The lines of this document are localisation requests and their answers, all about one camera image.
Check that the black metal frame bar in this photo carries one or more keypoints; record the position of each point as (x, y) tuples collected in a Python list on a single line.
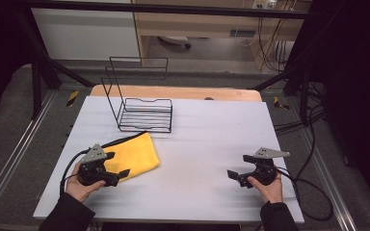
[(173, 9)]

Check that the yellow and black tape strip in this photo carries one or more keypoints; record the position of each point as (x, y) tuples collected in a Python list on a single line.
[(280, 103), (72, 98)]

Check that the white foam board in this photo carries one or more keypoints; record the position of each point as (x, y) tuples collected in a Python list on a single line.
[(199, 154)]

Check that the light wooden desk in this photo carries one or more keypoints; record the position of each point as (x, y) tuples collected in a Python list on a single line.
[(205, 24)]

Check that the white power strip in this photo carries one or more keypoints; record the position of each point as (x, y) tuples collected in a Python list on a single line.
[(264, 4)]

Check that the yellow cloth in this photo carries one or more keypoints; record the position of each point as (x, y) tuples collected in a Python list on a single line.
[(135, 154)]

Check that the black metal frame strut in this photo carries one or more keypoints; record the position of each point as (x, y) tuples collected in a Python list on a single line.
[(289, 75), (45, 67)]

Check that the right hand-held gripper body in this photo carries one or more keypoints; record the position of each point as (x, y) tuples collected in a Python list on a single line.
[(264, 166)]

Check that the white chair base with caster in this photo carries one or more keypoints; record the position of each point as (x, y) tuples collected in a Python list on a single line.
[(175, 40)]

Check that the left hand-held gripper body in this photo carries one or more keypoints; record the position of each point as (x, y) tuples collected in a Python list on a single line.
[(93, 154)]

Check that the wooden table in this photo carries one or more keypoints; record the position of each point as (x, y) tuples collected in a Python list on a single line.
[(179, 92)]

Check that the person's right hand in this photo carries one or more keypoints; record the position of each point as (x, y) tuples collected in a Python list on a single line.
[(269, 191)]

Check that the aluminium rail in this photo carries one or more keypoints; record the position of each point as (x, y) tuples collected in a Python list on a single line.
[(329, 179), (11, 150)]

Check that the white cabinet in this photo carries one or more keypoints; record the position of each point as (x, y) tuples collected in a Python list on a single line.
[(83, 35)]

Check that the person's left hand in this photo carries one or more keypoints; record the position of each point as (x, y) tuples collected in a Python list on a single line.
[(80, 189)]

